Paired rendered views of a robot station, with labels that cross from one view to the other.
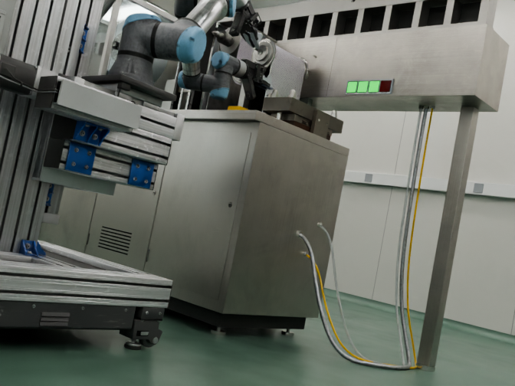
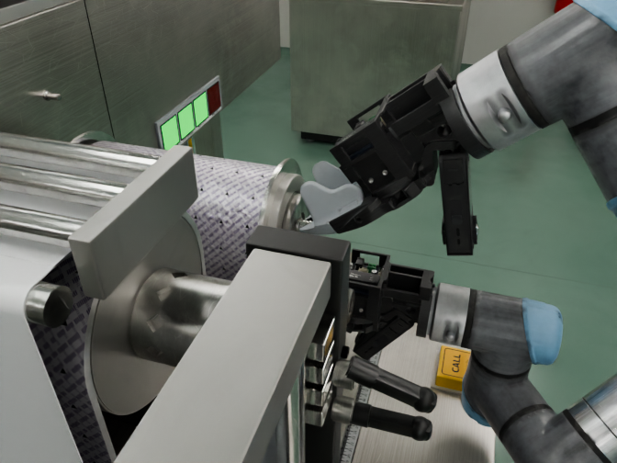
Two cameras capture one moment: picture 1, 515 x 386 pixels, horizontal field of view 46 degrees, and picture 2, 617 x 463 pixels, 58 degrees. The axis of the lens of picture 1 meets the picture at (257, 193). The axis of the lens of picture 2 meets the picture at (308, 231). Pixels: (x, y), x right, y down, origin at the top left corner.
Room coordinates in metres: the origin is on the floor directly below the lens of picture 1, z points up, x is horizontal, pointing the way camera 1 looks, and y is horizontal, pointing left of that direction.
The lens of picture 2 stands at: (2.98, 0.58, 1.60)
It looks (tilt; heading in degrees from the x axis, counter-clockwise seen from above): 35 degrees down; 244
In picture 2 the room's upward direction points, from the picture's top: straight up
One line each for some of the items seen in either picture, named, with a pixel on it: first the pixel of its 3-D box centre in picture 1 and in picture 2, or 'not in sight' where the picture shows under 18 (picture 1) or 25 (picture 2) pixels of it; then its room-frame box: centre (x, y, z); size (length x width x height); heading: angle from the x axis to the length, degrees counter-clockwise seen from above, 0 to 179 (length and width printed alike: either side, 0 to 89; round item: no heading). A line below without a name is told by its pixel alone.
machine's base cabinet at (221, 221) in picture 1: (119, 206); not in sight; (3.45, 0.75, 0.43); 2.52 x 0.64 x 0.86; 47
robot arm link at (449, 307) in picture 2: (237, 68); (446, 315); (2.60, 0.19, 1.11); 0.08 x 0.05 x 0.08; 47
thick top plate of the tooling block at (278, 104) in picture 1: (303, 116); not in sight; (2.77, -0.14, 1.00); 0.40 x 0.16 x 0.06; 137
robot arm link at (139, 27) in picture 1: (142, 36); not in sight; (1.95, 0.47, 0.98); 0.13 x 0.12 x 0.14; 80
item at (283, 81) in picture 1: (283, 90); not in sight; (2.83, -0.03, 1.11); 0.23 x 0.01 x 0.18; 137
